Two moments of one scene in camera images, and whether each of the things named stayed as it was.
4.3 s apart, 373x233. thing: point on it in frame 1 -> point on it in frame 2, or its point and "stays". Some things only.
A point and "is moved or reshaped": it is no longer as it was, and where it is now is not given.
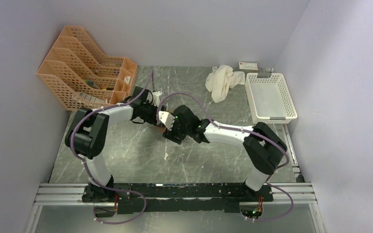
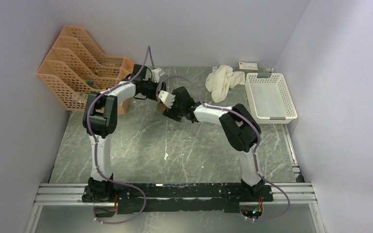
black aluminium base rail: x=148 y=198 stays
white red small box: x=248 y=67 stays
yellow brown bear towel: x=160 y=129 is moved or reshaped
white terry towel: x=221 y=80 stays
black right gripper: x=171 y=134 -> x=170 y=113
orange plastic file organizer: x=82 y=78 stays
